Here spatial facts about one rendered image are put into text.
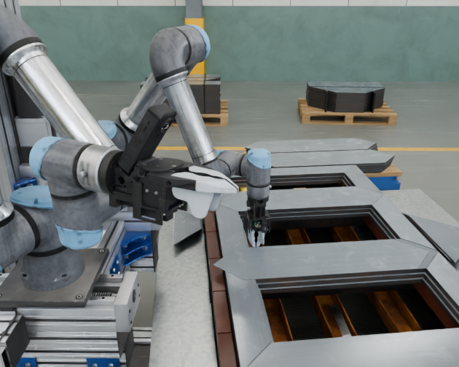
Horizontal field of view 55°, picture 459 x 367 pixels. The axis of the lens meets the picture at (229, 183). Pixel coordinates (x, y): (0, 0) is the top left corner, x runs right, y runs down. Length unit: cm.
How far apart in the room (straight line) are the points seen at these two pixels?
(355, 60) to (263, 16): 187
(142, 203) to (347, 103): 538
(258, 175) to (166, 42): 48
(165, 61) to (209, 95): 439
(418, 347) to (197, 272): 85
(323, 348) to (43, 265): 72
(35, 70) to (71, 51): 788
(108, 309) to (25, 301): 19
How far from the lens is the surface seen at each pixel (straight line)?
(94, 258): 124
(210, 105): 568
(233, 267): 145
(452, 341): 133
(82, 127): 88
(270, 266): 146
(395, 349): 126
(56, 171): 75
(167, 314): 156
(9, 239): 102
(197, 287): 166
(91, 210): 78
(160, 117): 62
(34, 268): 115
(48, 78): 92
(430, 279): 156
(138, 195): 65
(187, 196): 62
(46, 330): 125
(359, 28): 853
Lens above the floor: 171
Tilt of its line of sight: 25 degrees down
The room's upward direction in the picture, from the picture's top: straight up
